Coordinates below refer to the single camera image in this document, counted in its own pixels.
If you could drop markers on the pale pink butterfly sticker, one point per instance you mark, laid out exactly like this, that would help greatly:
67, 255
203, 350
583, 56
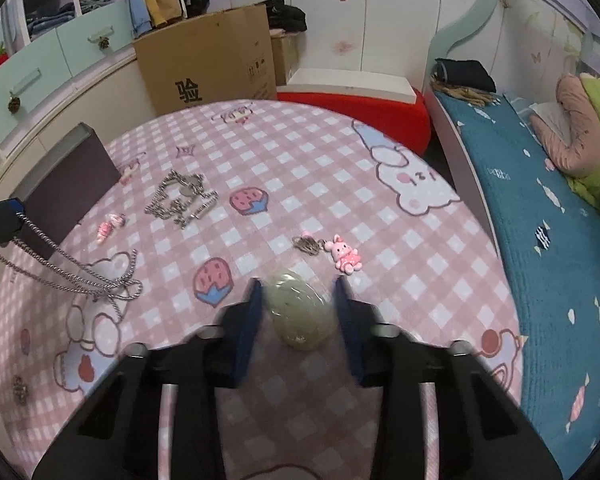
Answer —
344, 46

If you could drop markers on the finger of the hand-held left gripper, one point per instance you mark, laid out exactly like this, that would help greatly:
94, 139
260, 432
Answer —
0, 225

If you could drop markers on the folded dark clothes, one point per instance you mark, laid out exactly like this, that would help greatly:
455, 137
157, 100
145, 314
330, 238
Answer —
467, 75

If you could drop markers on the pink checkered tablecloth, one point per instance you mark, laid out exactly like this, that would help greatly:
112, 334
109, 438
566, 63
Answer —
305, 170

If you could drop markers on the pink hair clip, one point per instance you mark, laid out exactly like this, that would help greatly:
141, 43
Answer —
109, 227

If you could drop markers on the large cardboard box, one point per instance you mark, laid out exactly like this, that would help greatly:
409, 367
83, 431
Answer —
205, 55

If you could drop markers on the white low cabinet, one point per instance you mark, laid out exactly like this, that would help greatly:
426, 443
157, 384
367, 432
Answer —
85, 100

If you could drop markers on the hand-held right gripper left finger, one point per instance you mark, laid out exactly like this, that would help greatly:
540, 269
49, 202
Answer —
247, 332

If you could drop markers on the pink bunny keyring charm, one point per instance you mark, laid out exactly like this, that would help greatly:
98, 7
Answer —
345, 256

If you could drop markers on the white board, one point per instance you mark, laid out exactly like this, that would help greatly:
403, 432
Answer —
350, 85

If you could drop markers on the grey metal tin box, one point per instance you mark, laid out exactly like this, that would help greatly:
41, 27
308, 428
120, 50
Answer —
65, 180

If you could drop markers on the folded tan cloth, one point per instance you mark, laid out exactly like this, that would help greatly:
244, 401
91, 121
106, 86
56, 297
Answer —
460, 95

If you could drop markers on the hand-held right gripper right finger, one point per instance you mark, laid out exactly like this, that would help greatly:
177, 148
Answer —
351, 332

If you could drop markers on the white pillow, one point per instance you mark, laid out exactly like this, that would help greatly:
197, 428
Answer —
550, 117

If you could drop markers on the small dark metal charm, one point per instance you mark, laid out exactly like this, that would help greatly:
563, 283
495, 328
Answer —
21, 390

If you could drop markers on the mint drawer unit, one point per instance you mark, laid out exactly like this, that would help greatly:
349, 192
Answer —
55, 60

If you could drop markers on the pine cone ornament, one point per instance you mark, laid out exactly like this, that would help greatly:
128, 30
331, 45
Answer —
104, 42
14, 104

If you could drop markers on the orange butterfly sticker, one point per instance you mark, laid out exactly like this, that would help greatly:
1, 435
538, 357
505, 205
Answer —
535, 55

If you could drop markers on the blue patterned bed sheet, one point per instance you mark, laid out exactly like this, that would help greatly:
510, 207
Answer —
540, 240

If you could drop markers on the small cardboard box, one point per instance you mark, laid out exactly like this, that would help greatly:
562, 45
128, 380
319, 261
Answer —
285, 60

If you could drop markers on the mint bunk bed frame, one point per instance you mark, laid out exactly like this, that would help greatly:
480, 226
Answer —
460, 25

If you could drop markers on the pale green jade pendant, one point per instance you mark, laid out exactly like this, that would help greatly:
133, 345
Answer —
300, 310

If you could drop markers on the black clothes pile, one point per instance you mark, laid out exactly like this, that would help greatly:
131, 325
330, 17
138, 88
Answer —
287, 15

